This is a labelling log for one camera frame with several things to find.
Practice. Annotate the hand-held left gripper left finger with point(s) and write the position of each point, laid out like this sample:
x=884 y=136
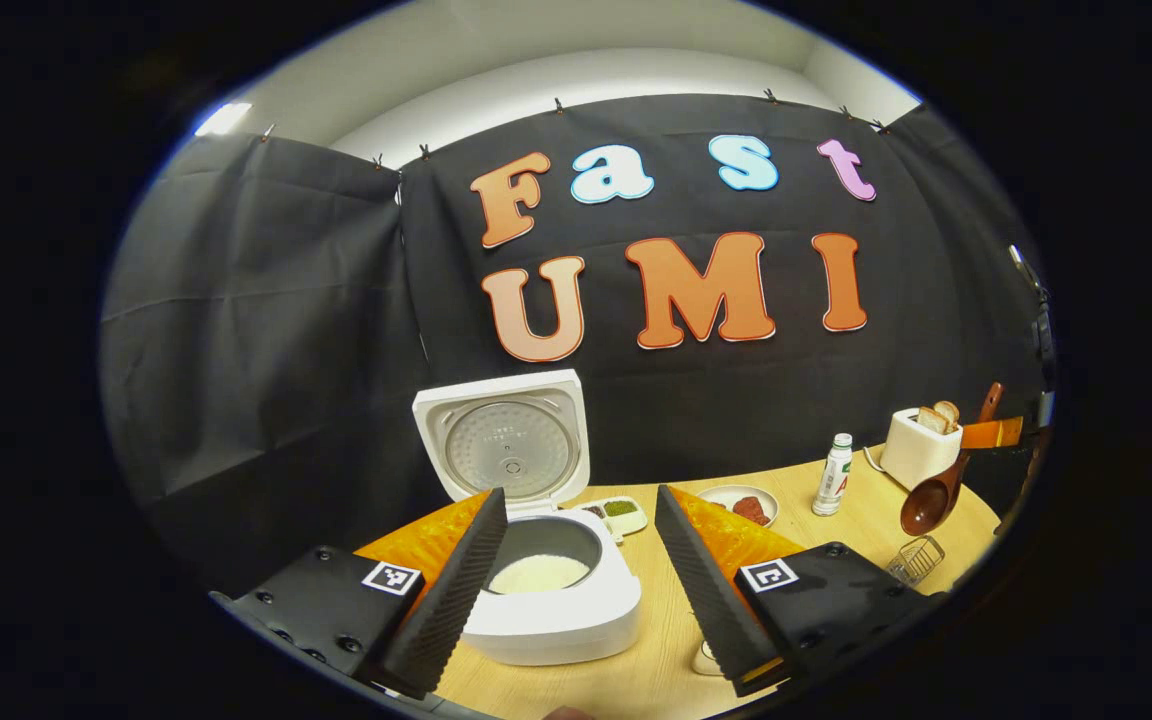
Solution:
x=456 y=600

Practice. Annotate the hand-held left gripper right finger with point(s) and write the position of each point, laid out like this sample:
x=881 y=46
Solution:
x=706 y=600

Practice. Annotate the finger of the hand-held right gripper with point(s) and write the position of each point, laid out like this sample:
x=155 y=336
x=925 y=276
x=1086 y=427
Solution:
x=993 y=433

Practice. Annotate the white rice portion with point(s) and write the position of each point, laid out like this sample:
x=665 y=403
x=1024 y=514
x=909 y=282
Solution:
x=539 y=574

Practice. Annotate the brown wooden spoon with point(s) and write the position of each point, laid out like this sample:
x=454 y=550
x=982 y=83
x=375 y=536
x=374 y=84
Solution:
x=931 y=505

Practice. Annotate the white rice cooker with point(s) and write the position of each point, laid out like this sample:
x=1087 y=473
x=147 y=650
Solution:
x=556 y=630

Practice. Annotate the toast bread slice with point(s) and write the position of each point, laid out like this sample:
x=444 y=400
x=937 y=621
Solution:
x=931 y=420
x=949 y=411

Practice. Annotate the white toaster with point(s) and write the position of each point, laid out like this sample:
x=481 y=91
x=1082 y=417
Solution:
x=916 y=460

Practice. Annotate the red meat piece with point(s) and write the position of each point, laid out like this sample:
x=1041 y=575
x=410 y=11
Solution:
x=751 y=510

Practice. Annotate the round beige plate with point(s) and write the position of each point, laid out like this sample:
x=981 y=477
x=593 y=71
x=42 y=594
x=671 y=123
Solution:
x=726 y=493

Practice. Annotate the white divided grain dish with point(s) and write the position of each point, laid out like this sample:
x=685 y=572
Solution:
x=621 y=512

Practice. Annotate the white drink bottle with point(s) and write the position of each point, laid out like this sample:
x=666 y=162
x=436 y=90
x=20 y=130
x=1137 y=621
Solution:
x=833 y=480

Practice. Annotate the ceiling light panel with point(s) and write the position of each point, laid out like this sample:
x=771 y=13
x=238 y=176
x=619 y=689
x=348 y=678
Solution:
x=223 y=119

